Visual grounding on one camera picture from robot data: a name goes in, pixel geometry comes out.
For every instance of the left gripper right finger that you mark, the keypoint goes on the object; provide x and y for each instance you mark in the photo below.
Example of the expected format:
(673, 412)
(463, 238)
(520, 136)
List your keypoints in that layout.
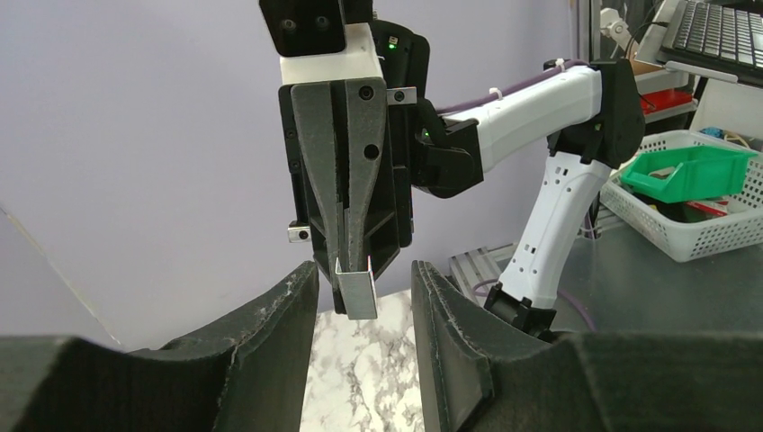
(477, 373)

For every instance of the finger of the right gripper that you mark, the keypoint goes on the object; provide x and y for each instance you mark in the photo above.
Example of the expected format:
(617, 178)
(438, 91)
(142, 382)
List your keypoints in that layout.
(319, 119)
(366, 122)

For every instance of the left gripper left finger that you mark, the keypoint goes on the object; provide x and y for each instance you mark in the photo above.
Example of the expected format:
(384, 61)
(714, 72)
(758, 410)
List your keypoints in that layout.
(245, 371)

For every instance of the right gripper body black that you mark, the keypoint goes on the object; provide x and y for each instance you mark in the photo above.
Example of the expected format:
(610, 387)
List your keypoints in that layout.
(404, 57)

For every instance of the silver staple strip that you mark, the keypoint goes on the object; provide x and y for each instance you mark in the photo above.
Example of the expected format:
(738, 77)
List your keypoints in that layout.
(358, 291)

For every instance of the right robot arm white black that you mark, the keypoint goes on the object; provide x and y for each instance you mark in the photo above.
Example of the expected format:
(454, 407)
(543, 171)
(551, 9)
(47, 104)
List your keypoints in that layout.
(591, 116)

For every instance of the white plastic basket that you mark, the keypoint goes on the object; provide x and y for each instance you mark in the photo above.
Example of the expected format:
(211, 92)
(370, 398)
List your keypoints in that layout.
(680, 231)

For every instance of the green plastic bin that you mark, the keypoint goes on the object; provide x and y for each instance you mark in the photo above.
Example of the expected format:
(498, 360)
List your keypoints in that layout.
(688, 174)

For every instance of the black keyboard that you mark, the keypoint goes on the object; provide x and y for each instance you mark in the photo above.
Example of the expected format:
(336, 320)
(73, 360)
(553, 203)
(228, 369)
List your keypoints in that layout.
(722, 36)

